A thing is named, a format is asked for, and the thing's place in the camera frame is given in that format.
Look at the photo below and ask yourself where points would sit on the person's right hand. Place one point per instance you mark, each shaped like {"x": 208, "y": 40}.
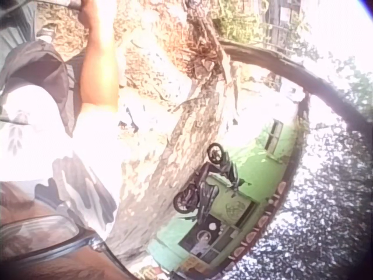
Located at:
{"x": 85, "y": 7}

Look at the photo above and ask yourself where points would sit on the pile of dry branches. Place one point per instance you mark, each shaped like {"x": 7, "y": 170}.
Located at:
{"x": 204, "y": 49}

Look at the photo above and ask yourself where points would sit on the green bush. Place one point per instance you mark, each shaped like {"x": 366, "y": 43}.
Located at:
{"x": 239, "y": 20}

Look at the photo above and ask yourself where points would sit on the wooden fence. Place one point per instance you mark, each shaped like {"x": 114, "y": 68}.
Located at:
{"x": 284, "y": 17}

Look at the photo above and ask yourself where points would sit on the dark parked motorcycle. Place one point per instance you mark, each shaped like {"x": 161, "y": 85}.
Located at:
{"x": 201, "y": 186}

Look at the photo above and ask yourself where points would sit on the green building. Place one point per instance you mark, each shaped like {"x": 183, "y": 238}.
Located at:
{"x": 256, "y": 163}

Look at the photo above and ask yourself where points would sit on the tree crown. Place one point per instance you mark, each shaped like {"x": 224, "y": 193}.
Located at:
{"x": 326, "y": 186}

